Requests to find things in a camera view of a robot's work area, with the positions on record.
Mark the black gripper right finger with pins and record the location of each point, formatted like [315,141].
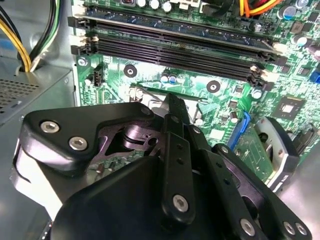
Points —
[233,200]

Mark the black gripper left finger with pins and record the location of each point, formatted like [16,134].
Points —
[75,117]

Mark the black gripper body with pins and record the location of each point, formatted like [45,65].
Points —
[112,205]

